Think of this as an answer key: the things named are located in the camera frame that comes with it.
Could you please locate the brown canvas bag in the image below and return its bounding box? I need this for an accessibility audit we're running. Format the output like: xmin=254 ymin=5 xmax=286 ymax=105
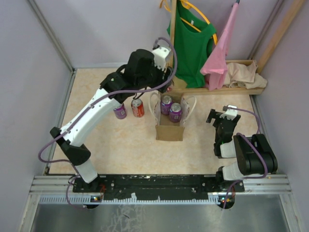
xmin=148 ymin=92 xmax=197 ymax=142

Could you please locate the purple can front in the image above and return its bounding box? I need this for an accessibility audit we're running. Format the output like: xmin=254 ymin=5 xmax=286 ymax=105
xmin=113 ymin=104 xmax=127 ymax=119

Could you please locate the purple can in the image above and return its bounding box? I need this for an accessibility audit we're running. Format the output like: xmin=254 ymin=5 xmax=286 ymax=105
xmin=160 ymin=95 xmax=173 ymax=115
xmin=113 ymin=104 xmax=127 ymax=119
xmin=169 ymin=102 xmax=182 ymax=123

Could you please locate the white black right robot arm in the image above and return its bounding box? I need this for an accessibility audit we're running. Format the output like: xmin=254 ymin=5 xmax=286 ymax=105
xmin=206 ymin=105 xmax=278 ymax=191

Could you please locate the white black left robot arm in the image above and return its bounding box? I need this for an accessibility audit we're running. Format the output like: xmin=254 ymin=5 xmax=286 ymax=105
xmin=50 ymin=46 xmax=172 ymax=192

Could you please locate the purple can back left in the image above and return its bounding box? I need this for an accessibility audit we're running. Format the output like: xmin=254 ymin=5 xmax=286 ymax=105
xmin=160 ymin=95 xmax=173 ymax=115

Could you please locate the purple can back right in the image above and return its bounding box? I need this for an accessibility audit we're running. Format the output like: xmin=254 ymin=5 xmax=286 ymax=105
xmin=169 ymin=102 xmax=182 ymax=123

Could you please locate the pink shirt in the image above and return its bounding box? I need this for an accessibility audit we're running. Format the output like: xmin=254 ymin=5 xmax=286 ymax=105
xmin=200 ymin=0 xmax=239 ymax=91

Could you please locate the beige crumpled cloth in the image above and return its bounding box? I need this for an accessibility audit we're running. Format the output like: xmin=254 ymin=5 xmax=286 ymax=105
xmin=224 ymin=61 xmax=267 ymax=89

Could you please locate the green tank top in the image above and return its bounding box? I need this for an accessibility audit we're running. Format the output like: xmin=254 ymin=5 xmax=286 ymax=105
xmin=174 ymin=1 xmax=216 ymax=88

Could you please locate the yellow clothes hanger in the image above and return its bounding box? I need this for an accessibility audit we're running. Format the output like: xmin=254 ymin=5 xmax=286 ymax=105
xmin=159 ymin=0 xmax=218 ymax=45

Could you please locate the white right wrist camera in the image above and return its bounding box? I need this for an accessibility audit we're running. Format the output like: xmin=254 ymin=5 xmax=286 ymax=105
xmin=220 ymin=105 xmax=238 ymax=120

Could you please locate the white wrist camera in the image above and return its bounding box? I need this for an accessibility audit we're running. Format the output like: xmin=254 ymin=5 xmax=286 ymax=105
xmin=220 ymin=105 xmax=238 ymax=120
xmin=152 ymin=46 xmax=172 ymax=71

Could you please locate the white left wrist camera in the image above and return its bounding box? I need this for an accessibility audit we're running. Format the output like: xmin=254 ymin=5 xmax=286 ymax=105
xmin=152 ymin=46 xmax=172 ymax=71

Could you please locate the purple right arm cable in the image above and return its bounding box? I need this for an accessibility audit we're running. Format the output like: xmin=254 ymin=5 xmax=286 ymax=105
xmin=222 ymin=108 xmax=268 ymax=210

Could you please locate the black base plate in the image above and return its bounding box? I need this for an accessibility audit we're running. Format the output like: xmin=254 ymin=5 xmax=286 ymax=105
xmin=73 ymin=174 xmax=233 ymax=201

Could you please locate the wooden clothes rack frame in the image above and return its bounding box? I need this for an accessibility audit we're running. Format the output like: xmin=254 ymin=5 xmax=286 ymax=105
xmin=169 ymin=0 xmax=306 ymax=95

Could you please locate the aluminium rail frame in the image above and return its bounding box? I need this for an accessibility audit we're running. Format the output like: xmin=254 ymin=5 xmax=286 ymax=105
xmin=31 ymin=174 xmax=293 ymax=206

